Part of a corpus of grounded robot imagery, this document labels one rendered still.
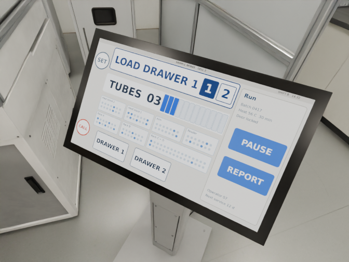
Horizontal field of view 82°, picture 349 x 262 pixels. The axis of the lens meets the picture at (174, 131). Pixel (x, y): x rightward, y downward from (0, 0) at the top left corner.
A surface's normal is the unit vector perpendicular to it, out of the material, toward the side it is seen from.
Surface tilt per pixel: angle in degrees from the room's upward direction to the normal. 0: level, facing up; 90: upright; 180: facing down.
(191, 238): 5
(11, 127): 90
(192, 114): 50
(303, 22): 90
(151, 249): 0
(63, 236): 0
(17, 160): 90
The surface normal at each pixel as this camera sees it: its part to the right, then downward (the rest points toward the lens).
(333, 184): 0.06, -0.69
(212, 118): -0.29, 0.03
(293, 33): -0.95, 0.18
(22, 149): 0.26, 0.70
